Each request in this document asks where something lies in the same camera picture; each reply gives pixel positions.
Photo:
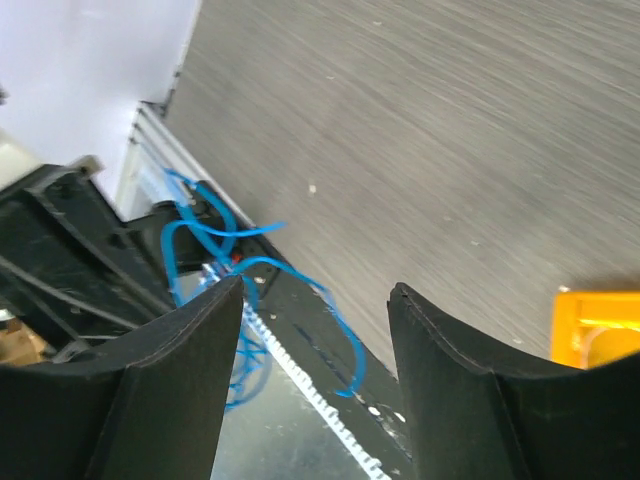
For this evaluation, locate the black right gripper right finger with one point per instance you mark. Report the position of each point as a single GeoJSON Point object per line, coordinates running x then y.
{"type": "Point", "coordinates": [478, 408]}

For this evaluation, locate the yellow plastic bin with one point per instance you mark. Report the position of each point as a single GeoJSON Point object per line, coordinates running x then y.
{"type": "Point", "coordinates": [593, 328]}

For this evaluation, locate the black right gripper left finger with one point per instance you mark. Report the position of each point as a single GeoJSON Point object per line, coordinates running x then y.
{"type": "Point", "coordinates": [147, 405]}

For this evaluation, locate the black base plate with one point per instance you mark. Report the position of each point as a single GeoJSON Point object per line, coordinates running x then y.
{"type": "Point", "coordinates": [304, 326]}

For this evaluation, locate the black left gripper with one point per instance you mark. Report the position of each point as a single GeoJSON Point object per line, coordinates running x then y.
{"type": "Point", "coordinates": [73, 275]}

